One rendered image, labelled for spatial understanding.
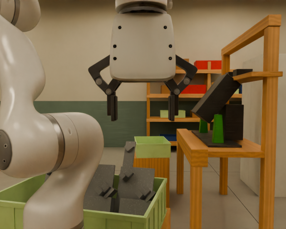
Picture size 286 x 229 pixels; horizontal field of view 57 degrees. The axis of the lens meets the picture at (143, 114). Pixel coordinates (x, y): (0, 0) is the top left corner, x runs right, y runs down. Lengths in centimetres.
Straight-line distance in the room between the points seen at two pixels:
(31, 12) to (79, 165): 42
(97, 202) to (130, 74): 79
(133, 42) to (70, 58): 708
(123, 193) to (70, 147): 65
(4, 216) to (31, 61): 65
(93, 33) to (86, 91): 152
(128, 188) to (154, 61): 82
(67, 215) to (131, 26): 37
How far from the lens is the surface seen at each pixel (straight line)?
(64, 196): 57
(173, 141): 656
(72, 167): 59
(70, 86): 741
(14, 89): 57
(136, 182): 115
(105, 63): 42
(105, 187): 116
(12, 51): 64
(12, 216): 110
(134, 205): 108
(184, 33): 729
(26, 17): 79
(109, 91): 41
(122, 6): 42
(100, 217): 92
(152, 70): 40
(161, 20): 41
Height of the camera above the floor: 133
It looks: 4 degrees down
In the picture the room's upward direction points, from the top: straight up
